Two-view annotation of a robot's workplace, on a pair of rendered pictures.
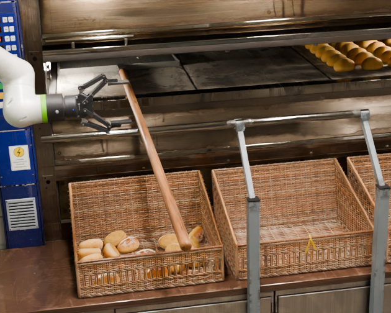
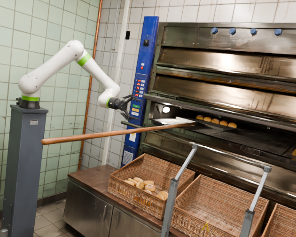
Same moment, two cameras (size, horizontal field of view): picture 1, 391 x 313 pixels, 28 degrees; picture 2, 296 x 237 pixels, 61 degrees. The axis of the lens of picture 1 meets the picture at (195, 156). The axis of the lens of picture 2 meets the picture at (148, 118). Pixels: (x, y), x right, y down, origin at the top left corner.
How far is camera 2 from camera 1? 1.71 m
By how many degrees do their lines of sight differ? 44
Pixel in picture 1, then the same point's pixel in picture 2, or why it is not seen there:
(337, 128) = (275, 184)
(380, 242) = not seen: outside the picture
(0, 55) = (101, 75)
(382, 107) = not seen: outside the picture
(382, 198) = (246, 218)
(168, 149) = (184, 155)
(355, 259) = not seen: outside the picture
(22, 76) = (110, 88)
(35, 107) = (105, 99)
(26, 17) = (150, 82)
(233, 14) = (229, 101)
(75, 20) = (165, 87)
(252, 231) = (169, 196)
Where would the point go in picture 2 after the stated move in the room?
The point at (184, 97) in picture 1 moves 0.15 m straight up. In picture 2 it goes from (198, 135) to (201, 117)
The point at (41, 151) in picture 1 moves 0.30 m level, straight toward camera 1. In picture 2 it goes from (141, 137) to (122, 140)
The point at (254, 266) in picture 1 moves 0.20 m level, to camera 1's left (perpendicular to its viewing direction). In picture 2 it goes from (166, 217) to (145, 203)
